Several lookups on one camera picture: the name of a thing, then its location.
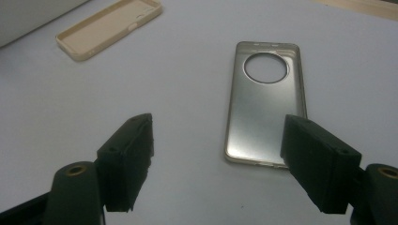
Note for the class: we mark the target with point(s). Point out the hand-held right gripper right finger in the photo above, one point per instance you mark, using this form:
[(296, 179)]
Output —
[(319, 162)]

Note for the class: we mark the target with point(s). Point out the white table mat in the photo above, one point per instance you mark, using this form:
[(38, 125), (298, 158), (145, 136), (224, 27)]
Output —
[(187, 78)]

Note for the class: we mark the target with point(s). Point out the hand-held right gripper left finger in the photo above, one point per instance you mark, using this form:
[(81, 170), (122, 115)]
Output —
[(125, 162)]

